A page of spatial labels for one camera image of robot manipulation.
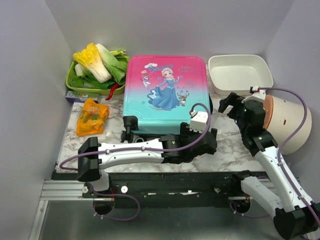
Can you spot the napa cabbage with yellow top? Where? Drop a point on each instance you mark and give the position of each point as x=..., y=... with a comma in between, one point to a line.
x=90, y=59

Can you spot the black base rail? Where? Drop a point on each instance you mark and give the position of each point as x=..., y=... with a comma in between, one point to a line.
x=174, y=189

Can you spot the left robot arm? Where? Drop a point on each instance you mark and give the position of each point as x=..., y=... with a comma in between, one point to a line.
x=94, y=157

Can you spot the red chili pepper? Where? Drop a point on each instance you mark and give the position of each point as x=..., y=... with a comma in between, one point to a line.
x=111, y=93

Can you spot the white rectangular plastic basin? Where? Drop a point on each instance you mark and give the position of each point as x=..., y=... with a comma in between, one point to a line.
x=238, y=72

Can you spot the green plastic vegetable tray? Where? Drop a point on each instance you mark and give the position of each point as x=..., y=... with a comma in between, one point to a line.
x=88, y=83

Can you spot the orange snack bag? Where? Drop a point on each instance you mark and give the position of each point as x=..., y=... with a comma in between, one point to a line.
x=92, y=118

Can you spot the green leafy lettuce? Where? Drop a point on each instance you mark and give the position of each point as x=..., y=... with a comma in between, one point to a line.
x=115, y=61

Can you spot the white cylinder appliance orange lid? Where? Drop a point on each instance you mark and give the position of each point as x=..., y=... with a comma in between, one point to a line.
x=282, y=118

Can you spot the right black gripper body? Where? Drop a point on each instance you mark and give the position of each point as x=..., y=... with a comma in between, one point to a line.
x=242, y=123

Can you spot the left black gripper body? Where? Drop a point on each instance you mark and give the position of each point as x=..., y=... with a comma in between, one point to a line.
x=185, y=132

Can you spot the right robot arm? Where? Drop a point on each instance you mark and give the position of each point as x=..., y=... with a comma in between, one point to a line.
x=293, y=211

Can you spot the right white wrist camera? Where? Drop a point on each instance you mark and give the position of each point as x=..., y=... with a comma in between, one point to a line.
x=255, y=94

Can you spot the pink and teal kids suitcase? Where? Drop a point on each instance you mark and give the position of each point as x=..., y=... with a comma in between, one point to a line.
x=160, y=91

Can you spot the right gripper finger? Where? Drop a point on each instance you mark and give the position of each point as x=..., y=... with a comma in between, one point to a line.
x=231, y=100
x=235, y=112

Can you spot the white bok choy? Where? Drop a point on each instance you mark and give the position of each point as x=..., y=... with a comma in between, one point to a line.
x=80, y=71

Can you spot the purple and white small box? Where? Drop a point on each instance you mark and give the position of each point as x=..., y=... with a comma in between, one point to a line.
x=81, y=97

